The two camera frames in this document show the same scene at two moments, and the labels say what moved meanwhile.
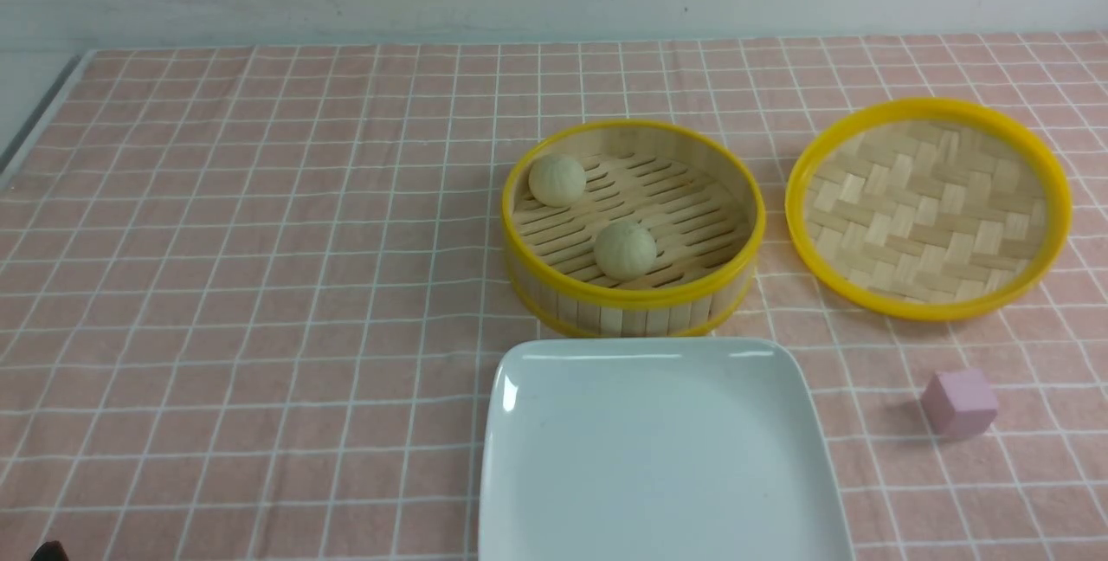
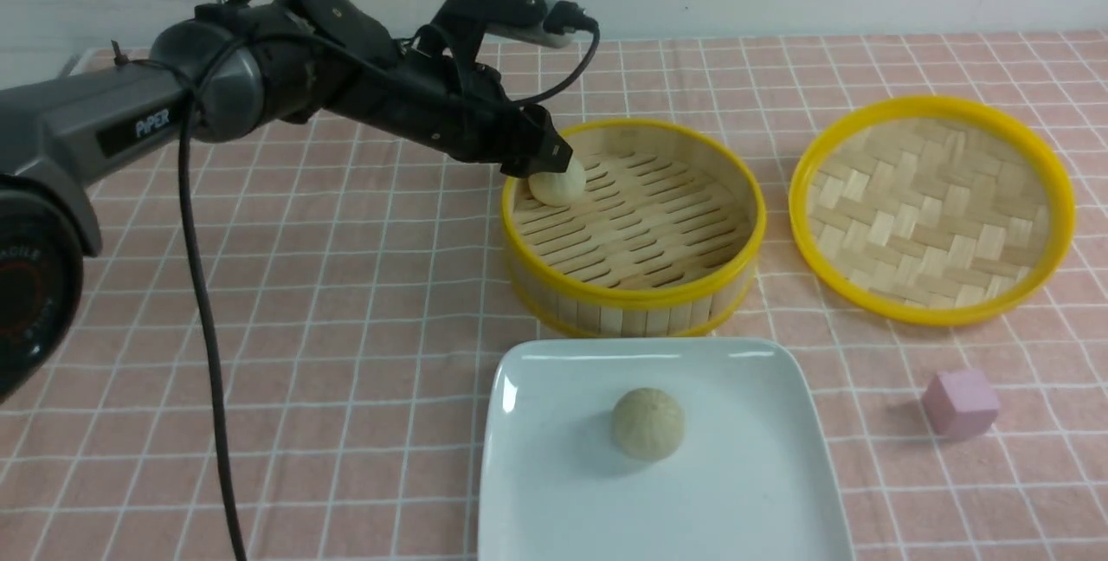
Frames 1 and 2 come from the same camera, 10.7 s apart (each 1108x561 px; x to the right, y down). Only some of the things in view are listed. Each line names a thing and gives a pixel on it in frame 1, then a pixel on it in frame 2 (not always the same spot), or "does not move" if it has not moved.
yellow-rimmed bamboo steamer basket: (633, 228) does not move
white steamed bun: (557, 180) does not move
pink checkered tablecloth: (250, 295) does not move
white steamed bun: (625, 250) -> (647, 423)
